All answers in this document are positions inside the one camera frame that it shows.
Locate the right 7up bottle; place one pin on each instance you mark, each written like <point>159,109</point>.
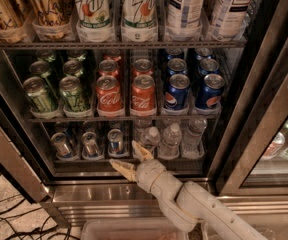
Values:
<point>138,13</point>

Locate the front right coca-cola can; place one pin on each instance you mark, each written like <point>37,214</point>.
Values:
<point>143,93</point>

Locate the right water bottle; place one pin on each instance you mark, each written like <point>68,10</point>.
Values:
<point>192,137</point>

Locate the coca-cola can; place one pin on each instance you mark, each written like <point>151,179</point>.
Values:
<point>142,67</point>
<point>109,67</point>
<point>108,93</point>
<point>143,93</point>

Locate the left teas tea bottle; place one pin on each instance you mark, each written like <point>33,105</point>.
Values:
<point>182,14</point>

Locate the pepsi can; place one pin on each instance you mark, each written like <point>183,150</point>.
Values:
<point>208,66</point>
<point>176,92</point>
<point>210,92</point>
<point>176,66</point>

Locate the clear plastic bin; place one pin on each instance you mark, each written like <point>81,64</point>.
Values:
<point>149,228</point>
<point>270,227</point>

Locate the front left coca-cola can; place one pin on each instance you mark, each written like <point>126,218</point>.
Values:
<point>108,93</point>

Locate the green can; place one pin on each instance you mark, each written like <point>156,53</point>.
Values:
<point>73,94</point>
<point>40,97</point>
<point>73,68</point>
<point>43,70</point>

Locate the left water bottle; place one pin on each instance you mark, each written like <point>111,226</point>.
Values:
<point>149,138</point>

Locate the left clear plastic bin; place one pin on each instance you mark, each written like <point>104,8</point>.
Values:
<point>149,228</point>

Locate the right teas tea bottle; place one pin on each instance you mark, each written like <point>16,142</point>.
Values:
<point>227,17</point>

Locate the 7up bottle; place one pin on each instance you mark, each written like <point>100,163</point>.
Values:
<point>94,14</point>
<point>138,13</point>

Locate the front left pepsi can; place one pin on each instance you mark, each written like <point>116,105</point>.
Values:
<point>176,92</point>

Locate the right fridge glass door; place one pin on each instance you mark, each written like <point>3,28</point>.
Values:
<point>254,111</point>

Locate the front right pepsi can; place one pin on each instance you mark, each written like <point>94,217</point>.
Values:
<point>210,92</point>

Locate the front right green can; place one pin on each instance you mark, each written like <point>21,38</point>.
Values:
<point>73,94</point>

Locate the right clear plastic bin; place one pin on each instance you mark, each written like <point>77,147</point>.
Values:
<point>270,227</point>

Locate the open fridge door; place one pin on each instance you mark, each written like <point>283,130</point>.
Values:
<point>18,173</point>

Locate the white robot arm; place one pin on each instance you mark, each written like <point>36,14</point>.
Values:
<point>184,204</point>

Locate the left 7up bottle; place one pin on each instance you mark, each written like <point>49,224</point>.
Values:
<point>94,14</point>

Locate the water bottle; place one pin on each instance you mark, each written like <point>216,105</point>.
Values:
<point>192,137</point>
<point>149,138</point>
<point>169,145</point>

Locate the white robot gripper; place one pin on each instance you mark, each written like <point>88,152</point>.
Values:
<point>147,173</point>

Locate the teas tea bottle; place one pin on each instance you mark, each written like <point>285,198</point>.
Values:
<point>182,14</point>
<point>227,17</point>

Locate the redbull can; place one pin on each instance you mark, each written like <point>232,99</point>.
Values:
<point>115,140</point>
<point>63,147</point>
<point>90,146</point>

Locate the front left green can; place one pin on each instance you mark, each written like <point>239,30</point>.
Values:
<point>40,97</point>

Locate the middle water bottle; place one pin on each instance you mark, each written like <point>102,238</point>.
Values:
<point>169,145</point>

